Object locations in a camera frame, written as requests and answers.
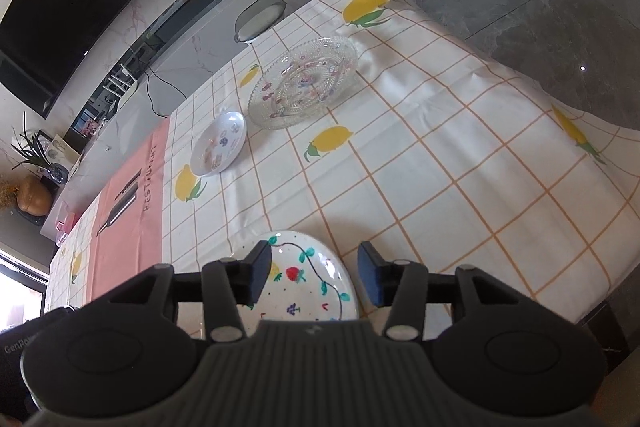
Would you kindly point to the small white plate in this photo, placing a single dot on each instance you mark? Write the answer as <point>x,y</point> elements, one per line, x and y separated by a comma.
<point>220,144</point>

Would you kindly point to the white wifi router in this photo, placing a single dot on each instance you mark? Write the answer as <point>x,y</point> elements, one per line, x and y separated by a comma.
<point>120,84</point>

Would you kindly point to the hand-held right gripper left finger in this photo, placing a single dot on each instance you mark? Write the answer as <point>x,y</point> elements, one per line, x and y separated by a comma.
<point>260,274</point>

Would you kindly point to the white marble tv console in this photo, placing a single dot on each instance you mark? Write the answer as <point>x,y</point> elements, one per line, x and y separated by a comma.
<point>200,52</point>

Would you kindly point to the plant in glass vase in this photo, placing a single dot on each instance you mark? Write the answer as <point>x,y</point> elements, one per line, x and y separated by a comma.
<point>55,172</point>

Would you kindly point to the dried flower bunch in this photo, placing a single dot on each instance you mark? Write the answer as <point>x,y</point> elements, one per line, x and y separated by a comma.
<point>7,194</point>

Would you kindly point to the checked lemon print tablecloth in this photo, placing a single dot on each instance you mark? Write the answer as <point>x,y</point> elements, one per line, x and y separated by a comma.
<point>450,157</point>

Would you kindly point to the clear glass plate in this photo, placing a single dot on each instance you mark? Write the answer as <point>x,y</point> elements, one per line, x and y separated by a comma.
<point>300,82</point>

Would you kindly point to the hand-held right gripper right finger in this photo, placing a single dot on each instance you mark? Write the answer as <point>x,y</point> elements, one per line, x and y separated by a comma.
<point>372,274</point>

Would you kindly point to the pink photo card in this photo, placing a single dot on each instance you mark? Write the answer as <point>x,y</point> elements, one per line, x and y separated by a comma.
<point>94,127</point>

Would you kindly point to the sketch portrait card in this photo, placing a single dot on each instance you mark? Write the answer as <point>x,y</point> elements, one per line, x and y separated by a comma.
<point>60,151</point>

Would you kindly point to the brown gourd vase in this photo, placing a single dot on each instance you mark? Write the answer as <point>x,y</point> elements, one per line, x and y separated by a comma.
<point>34,197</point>

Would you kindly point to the pink storage box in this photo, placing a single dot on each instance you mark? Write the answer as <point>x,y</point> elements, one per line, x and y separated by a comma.
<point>66,227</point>

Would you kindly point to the fruit painted white plate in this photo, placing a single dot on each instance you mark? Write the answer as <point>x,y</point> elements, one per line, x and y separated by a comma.
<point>305,277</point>

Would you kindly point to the white round stool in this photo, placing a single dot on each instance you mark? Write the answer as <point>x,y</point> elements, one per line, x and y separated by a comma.
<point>260,14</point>

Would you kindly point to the black wall television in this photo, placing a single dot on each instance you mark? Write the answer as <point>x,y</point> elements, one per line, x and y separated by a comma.
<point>60,7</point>

